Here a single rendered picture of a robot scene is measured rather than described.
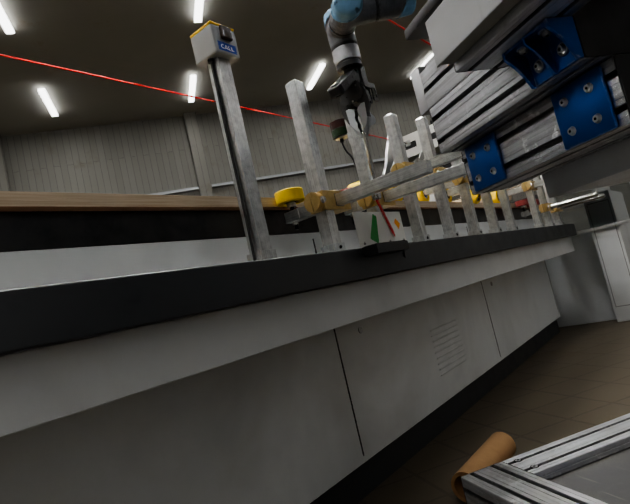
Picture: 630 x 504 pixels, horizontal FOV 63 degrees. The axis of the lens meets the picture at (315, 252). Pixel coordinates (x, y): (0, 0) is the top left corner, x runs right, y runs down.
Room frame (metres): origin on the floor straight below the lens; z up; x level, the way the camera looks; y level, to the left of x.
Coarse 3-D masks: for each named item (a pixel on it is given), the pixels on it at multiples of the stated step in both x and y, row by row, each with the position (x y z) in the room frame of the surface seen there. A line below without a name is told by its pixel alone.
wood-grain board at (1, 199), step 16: (0, 192) 0.84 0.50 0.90; (16, 192) 0.86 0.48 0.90; (32, 192) 0.89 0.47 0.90; (48, 192) 0.91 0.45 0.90; (0, 208) 0.85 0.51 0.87; (16, 208) 0.87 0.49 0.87; (32, 208) 0.89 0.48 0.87; (48, 208) 0.91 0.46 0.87; (64, 208) 0.94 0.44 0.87; (80, 208) 0.96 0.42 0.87; (96, 208) 0.99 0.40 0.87; (112, 208) 1.02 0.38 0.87; (128, 208) 1.05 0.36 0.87; (144, 208) 1.08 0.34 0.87; (160, 208) 1.11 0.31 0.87; (176, 208) 1.14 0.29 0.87; (192, 208) 1.18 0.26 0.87; (208, 208) 1.22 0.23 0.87; (224, 208) 1.26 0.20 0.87; (272, 208) 1.40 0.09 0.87; (288, 208) 1.46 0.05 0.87; (400, 208) 2.01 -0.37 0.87; (432, 208) 2.25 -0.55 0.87; (480, 208) 2.74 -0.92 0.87; (496, 208) 2.95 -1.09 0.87; (512, 208) 3.20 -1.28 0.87; (528, 208) 3.50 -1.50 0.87
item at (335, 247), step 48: (432, 240) 1.65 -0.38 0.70; (480, 240) 1.98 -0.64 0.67; (528, 240) 2.50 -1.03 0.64; (48, 288) 0.68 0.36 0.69; (96, 288) 0.73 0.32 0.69; (144, 288) 0.79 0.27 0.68; (192, 288) 0.86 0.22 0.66; (240, 288) 0.95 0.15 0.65; (288, 288) 1.06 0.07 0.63; (0, 336) 0.62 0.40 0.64; (48, 336) 0.67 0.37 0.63
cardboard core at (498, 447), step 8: (496, 432) 1.61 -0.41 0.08; (488, 440) 1.56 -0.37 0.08; (496, 440) 1.55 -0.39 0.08; (504, 440) 1.56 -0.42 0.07; (512, 440) 1.58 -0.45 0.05; (480, 448) 1.51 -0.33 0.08; (488, 448) 1.50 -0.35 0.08; (496, 448) 1.50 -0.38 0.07; (504, 448) 1.52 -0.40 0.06; (512, 448) 1.56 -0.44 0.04; (472, 456) 1.47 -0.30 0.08; (480, 456) 1.45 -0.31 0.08; (488, 456) 1.46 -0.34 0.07; (496, 456) 1.47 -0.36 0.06; (504, 456) 1.50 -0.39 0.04; (464, 464) 1.43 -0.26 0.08; (472, 464) 1.41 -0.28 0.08; (480, 464) 1.41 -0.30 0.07; (488, 464) 1.43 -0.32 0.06; (456, 472) 1.39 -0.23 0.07; (464, 472) 1.37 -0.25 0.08; (456, 480) 1.40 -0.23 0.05; (456, 488) 1.39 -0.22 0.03; (464, 496) 1.39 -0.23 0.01
